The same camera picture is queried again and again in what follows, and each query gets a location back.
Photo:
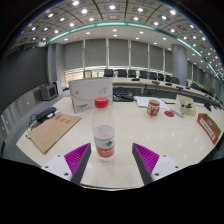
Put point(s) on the red and cream mug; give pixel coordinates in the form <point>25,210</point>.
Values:
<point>153,108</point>

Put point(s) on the cardboard box with red side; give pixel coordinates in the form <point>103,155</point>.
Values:
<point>207,128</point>

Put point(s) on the flat round red coaster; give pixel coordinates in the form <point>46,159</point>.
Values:
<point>169,113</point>

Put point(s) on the white remote control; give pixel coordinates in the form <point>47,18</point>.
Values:
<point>177,112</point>

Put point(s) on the open cream tray box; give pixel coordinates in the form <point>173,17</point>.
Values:
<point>186,104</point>

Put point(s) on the group of ceiling lights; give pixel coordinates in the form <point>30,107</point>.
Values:
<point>112,7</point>

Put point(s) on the large white carton box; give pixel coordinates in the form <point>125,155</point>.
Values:
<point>90,95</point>

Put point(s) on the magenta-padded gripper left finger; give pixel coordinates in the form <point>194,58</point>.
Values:
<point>76,158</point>

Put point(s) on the brown cardboard sheet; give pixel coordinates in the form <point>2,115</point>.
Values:
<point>53,131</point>

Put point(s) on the clear red-capped water bottle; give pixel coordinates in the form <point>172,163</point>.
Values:
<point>103,133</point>

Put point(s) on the row of black office chairs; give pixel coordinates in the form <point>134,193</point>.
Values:
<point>122,73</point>

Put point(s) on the white printed paper sheet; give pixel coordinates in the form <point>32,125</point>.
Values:
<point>143,101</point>

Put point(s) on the grey box monitor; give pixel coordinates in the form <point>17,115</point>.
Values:
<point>49,92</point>

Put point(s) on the black desk phone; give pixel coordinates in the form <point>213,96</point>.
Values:
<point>122,96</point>

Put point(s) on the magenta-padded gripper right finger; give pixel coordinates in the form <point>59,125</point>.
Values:
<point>146,158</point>

